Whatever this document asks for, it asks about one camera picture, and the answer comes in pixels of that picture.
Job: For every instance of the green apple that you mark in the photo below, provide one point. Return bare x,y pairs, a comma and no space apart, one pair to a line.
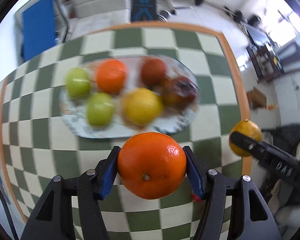
100,110
77,82

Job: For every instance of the small orange floor item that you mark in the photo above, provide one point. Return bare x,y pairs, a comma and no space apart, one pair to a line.
271,107

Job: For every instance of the beige padded chair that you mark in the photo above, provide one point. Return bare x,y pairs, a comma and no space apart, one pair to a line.
100,5

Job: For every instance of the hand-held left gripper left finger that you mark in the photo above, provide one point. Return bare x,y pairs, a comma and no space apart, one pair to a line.
110,172

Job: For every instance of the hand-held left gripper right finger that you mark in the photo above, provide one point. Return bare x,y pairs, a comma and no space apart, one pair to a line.
195,175

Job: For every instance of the reddish brown round fruit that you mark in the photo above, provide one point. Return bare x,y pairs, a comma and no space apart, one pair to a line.
153,71

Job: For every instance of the brown fruit with crown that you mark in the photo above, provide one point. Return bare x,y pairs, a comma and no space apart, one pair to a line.
177,92

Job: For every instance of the deep orange tangerine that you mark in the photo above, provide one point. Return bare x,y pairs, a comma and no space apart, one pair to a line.
150,160

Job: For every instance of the small dumbbell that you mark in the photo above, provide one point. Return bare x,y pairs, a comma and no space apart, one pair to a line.
164,15

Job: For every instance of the floral deer ceramic plate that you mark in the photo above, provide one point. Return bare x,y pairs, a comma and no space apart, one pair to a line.
110,132

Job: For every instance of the black blue weight bench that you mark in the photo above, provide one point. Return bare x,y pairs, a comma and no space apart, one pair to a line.
143,5

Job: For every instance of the black exercise machine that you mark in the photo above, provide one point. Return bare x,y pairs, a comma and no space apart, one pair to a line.
257,35

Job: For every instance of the small wooden stool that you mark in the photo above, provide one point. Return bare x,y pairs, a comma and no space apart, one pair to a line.
256,97

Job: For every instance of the small red fruit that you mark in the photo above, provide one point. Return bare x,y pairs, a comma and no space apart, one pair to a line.
196,198

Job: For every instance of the yellow orange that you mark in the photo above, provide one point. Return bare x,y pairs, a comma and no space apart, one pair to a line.
250,130
142,106

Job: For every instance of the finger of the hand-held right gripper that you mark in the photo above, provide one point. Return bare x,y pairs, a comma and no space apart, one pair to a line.
265,155

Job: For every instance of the bright window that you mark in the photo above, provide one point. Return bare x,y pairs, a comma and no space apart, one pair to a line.
291,22

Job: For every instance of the dark wooden chair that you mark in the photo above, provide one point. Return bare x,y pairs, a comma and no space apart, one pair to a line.
290,62

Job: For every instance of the green white checkered tablecloth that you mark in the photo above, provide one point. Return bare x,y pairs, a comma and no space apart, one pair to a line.
40,142

